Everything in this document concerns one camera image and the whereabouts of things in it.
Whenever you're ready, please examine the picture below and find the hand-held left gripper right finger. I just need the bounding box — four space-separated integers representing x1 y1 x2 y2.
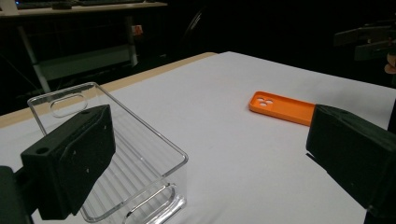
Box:
305 104 396 218

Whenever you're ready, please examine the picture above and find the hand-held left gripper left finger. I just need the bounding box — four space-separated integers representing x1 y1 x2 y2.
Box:
21 105 116 220

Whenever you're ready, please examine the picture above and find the clear plastic tray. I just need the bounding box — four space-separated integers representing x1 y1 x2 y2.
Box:
27 81 190 224

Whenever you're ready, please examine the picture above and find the orange phone case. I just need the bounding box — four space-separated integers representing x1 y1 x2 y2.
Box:
248 91 317 127

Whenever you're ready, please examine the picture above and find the white paper sheet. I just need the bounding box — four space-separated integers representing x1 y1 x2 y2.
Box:
0 50 396 224

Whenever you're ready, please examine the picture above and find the white-legged desk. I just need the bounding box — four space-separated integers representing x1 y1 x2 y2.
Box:
0 0 169 94

